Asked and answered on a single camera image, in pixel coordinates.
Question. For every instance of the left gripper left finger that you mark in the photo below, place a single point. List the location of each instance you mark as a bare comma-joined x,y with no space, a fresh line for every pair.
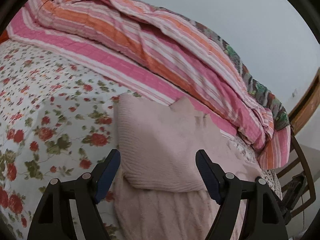
53,218

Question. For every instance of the pink striped quilt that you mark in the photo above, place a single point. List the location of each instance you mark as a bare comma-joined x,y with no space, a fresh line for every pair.
129,40

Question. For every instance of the red pillow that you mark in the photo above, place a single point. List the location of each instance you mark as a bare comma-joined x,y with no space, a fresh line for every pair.
4,37

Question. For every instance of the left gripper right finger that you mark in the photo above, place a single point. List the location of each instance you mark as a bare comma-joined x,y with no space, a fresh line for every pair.
262,216

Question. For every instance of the dark patchwork floral blanket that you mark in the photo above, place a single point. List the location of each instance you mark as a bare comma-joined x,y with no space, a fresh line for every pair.
258,91

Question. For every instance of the pink knit sweater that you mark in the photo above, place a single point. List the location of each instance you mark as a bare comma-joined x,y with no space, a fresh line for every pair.
175,169

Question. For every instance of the floral bed sheet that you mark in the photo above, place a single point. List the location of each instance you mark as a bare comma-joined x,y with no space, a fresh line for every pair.
57,120

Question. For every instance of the brown wooden door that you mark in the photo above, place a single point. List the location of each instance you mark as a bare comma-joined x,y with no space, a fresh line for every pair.
306,107

